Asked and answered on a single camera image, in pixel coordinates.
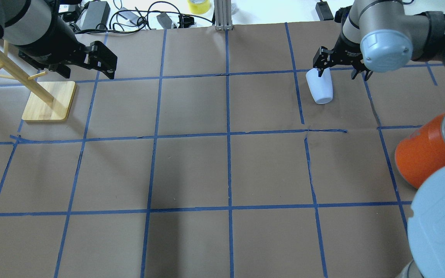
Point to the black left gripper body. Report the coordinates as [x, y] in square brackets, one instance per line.
[49, 42]

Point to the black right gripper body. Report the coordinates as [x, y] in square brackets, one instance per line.
[347, 55]

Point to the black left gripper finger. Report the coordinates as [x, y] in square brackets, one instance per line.
[102, 59]

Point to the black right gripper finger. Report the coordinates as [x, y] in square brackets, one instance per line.
[321, 60]
[361, 69]

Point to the pale blue cup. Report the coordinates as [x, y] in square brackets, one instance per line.
[321, 87]

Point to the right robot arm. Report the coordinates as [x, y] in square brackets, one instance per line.
[376, 37]

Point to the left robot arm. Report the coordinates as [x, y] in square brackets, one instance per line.
[25, 21]

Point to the black power brick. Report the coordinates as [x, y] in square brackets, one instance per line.
[96, 15]

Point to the small black adapter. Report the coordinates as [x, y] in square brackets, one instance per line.
[323, 11]

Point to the wooden mug tree stand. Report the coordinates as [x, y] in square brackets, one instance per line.
[49, 101]

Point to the orange can with silver lid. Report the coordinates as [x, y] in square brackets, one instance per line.
[422, 153]

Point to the yellow tape roll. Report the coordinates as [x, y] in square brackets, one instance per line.
[199, 7]

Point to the aluminium frame post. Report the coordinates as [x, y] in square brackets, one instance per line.
[223, 15]

